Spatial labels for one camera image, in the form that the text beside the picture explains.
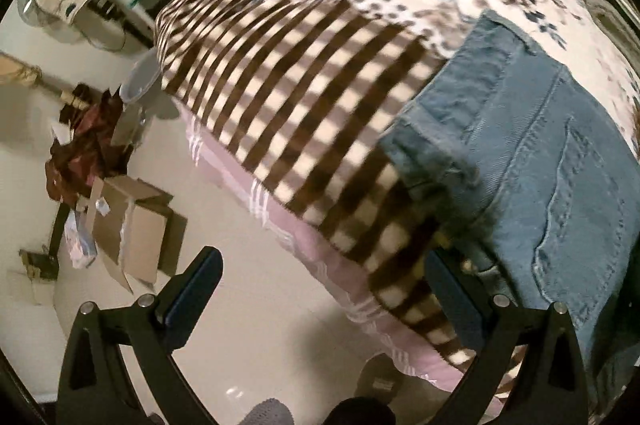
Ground cardboard box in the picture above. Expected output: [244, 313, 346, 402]
[85, 175, 188, 296]

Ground black slipper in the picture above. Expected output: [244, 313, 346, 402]
[324, 396, 397, 425]

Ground blue denim pants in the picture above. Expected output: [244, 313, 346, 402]
[380, 9, 640, 421]

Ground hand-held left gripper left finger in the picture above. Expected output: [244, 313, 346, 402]
[56, 246, 224, 425]

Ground pink striped bed sheet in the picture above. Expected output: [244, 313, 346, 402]
[181, 107, 506, 418]

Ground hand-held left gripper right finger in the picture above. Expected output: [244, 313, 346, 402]
[425, 249, 591, 425]

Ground white plastic bag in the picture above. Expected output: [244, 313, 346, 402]
[62, 207, 98, 268]

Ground grey knitted slipper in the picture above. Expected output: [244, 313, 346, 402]
[239, 397, 295, 425]

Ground dark red cloth pile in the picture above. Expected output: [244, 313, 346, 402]
[44, 82, 132, 210]

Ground floral checkered blanket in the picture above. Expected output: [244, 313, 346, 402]
[154, 0, 640, 368]

